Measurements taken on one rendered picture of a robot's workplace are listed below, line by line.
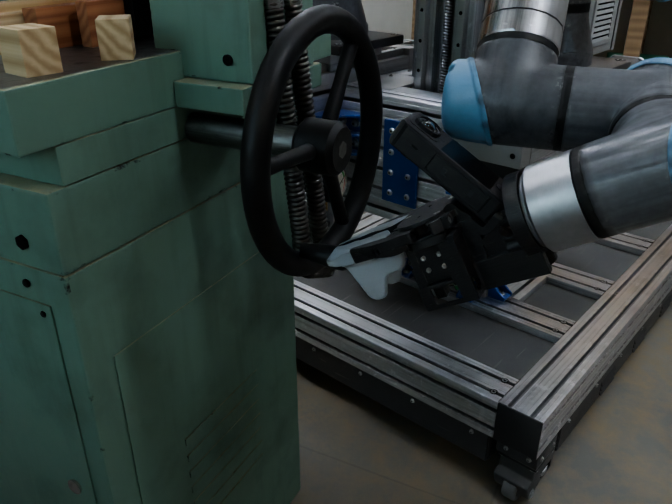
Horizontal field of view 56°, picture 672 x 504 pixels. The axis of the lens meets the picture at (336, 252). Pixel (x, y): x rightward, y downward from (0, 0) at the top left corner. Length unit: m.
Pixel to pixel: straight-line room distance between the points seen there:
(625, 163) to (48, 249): 0.52
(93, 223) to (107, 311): 0.10
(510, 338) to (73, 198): 1.06
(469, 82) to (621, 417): 1.21
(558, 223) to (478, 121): 0.13
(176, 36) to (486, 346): 0.96
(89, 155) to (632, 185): 0.49
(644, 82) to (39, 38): 0.53
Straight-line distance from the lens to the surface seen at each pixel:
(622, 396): 1.75
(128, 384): 0.80
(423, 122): 0.56
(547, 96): 0.58
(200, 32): 0.75
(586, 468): 1.52
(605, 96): 0.58
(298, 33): 0.62
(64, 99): 0.66
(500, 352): 1.43
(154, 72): 0.74
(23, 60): 0.66
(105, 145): 0.69
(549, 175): 0.51
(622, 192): 0.50
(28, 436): 0.92
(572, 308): 1.64
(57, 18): 0.83
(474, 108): 0.59
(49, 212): 0.66
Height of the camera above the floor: 1.02
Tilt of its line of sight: 27 degrees down
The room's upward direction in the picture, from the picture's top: straight up
